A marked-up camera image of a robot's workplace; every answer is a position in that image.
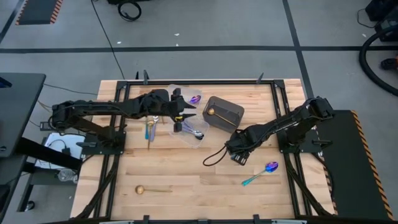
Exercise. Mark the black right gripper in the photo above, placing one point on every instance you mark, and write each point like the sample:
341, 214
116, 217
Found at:
241, 158

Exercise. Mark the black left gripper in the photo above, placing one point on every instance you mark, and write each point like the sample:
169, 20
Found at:
178, 109

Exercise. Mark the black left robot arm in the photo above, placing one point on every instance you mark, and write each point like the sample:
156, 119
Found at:
93, 107

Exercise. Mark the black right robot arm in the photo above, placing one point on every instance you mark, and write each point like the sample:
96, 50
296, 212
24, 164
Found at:
280, 123

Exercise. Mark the yellow tag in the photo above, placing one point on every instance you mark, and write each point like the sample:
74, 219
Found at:
179, 118

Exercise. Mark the clear plastic bin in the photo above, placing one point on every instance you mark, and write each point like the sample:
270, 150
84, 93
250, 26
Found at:
191, 141
189, 91

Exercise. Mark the grey plastic bin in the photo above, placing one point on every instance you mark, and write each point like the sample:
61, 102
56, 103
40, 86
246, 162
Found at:
227, 107

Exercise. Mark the black platform hazard edge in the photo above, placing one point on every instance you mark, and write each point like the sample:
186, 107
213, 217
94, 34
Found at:
351, 174

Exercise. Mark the white paper sheet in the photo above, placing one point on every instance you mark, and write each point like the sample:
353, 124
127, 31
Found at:
76, 140

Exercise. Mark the clear plastic bottle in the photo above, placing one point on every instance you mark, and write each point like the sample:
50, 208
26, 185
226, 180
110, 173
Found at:
66, 175

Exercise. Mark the black desk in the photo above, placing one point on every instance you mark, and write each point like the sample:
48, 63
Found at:
21, 109

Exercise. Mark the hazard striped floor mat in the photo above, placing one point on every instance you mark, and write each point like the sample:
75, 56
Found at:
37, 12

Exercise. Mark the black floor equipment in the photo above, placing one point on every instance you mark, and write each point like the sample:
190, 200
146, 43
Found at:
385, 18

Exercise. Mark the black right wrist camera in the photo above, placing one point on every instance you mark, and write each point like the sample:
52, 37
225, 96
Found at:
237, 140

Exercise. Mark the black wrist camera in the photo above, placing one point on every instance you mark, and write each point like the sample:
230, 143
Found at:
237, 140
158, 98

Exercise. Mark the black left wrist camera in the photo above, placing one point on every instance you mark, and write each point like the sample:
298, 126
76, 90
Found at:
158, 98

